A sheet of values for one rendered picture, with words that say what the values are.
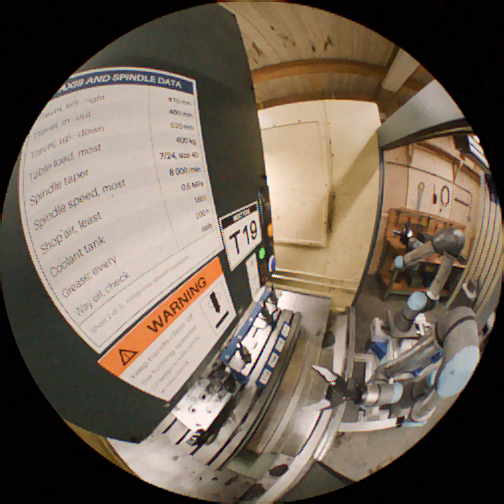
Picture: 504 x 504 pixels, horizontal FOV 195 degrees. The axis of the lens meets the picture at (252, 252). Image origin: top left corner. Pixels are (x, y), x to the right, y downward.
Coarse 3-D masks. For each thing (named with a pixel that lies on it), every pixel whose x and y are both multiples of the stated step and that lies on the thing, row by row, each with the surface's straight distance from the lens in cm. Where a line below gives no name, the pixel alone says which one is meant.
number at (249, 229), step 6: (252, 216) 23; (246, 222) 21; (252, 222) 23; (240, 228) 20; (246, 228) 21; (252, 228) 23; (246, 234) 22; (252, 234) 23; (258, 234) 25; (246, 240) 22; (252, 240) 23; (246, 246) 22
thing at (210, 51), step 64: (128, 64) 18; (192, 64) 22; (256, 128) 30; (256, 192) 25; (0, 256) 13; (256, 256) 26; (64, 320) 12; (64, 384) 16; (128, 384) 17; (192, 384) 23
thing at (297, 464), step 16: (336, 320) 149; (336, 336) 139; (336, 352) 132; (336, 368) 127; (320, 416) 119; (320, 432) 119; (304, 448) 120; (272, 464) 124; (288, 464) 123; (304, 464) 122; (256, 480) 133; (272, 480) 129; (288, 480) 127; (272, 496) 136
